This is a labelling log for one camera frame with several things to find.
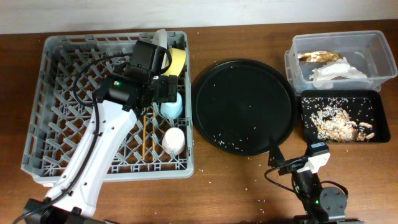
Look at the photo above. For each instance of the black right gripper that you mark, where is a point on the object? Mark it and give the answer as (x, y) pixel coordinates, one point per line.
(276, 158)

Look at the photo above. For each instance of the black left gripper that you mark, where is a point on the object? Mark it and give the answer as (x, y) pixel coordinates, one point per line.
(168, 86)

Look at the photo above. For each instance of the light blue cup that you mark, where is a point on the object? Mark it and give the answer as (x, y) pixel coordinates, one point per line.
(172, 110)

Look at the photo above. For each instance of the wooden chopstick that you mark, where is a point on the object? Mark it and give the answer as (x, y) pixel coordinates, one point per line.
(144, 138)
(153, 133)

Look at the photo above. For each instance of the white plate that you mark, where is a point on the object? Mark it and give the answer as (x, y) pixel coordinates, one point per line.
(160, 39)

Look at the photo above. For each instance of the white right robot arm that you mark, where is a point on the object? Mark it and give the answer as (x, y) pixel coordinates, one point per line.
(323, 201)

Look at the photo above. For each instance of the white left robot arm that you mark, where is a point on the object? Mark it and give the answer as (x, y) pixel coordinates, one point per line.
(117, 105)

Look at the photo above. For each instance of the grey plastic dishwasher rack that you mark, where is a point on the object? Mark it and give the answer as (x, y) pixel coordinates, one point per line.
(72, 67)

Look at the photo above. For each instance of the round black tray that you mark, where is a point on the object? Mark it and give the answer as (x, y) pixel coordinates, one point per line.
(241, 106)

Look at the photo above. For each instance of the white pink cup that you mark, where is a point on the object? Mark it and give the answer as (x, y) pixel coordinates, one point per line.
(173, 141)

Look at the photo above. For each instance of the food scraps and rice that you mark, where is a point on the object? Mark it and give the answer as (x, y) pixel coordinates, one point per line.
(339, 119)

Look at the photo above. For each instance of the black rectangular food tray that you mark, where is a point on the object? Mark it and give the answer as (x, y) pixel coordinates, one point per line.
(382, 131)

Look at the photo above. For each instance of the golden crumpled wrapper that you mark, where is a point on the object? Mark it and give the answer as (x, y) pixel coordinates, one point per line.
(319, 56)

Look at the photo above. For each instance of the crumpled white paper napkin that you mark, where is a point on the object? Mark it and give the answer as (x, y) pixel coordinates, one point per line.
(339, 68)

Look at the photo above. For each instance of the clear plastic bin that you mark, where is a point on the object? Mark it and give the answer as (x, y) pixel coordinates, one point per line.
(359, 60)

